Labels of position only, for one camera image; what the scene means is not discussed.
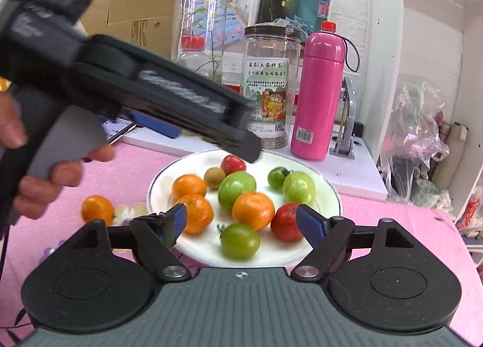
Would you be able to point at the pink floral tablecloth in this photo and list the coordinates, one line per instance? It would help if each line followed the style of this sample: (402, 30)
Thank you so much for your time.
(396, 218)

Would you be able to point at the person's left hand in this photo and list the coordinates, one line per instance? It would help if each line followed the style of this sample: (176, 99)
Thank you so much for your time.
(41, 196)

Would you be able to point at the small green tomato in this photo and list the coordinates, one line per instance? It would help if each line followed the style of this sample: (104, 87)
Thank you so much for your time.
(278, 177)

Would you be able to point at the large green tomato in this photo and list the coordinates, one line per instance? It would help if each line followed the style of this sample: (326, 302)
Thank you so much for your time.
(299, 188)
(236, 189)

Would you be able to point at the clear labelled plastic jar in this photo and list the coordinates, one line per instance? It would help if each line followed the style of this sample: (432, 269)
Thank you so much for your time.
(271, 68)

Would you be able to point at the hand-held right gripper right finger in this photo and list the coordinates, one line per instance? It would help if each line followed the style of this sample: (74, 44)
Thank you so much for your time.
(309, 222)

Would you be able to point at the small red tomato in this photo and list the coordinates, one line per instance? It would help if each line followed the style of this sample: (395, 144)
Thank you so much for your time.
(233, 165)

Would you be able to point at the white plate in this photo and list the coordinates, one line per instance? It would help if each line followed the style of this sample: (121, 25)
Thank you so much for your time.
(271, 252)

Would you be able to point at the large red tomato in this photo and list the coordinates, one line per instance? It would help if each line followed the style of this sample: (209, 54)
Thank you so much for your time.
(286, 224)

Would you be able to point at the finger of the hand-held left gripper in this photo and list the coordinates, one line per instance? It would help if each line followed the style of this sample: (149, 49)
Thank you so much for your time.
(241, 145)
(154, 125)

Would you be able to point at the clear bag red contents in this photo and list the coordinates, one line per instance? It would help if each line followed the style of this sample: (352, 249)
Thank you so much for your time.
(469, 207)

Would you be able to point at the red bottle cap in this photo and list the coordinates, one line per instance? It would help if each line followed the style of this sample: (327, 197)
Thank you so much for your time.
(328, 26)

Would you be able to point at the cardboard box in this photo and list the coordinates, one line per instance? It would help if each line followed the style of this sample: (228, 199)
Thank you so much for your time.
(124, 11)

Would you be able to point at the pink thermos bottle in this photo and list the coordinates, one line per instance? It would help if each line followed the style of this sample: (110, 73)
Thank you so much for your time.
(317, 98)

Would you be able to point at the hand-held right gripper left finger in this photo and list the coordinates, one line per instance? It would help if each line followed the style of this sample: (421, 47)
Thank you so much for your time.
(179, 218)

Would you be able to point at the round green tomato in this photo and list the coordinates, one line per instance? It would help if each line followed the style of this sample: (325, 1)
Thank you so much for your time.
(240, 241)

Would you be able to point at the red capped plastic bottle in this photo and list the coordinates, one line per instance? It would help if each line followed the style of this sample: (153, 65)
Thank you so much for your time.
(192, 56)

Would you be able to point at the white shelf unit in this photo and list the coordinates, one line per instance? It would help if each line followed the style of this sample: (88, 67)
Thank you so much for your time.
(434, 49)

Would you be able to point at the silver metal clamp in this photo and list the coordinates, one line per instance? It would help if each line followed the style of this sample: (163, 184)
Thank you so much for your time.
(341, 143)

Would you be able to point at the black smartphone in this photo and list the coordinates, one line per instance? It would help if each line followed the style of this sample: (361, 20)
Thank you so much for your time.
(120, 134)

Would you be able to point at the crumpled clear plastic bag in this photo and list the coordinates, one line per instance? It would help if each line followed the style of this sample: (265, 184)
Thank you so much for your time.
(411, 117)

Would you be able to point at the small brown kiwi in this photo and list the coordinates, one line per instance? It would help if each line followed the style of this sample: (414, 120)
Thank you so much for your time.
(214, 178)

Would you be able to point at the orange mandarin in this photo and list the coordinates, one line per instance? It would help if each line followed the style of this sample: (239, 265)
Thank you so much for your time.
(97, 210)
(188, 186)
(253, 210)
(200, 215)

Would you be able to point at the patterned ceramic cup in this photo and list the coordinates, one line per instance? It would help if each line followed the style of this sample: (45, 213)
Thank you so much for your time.
(424, 192)

